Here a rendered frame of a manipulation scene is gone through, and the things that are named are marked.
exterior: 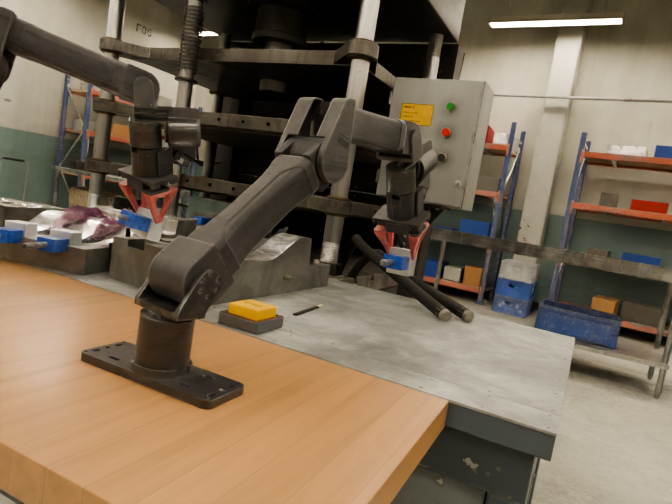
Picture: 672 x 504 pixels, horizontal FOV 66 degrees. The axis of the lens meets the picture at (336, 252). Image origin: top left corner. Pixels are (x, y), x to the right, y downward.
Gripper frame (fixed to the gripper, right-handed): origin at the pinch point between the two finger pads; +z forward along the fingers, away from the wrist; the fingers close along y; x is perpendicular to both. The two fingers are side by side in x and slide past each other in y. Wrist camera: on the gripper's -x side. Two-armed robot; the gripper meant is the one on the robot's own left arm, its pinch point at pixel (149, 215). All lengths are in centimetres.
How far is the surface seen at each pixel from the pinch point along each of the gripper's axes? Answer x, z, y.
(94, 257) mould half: 6.9, 10.8, 9.5
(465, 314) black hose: -43, 19, -57
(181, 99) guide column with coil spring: -78, 0, 76
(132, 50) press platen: -84, -13, 111
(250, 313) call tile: 8.1, 4.0, -34.2
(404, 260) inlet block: -24, 1, -47
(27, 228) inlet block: 12.2, 7.4, 23.9
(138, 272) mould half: 5.6, 10.0, -2.7
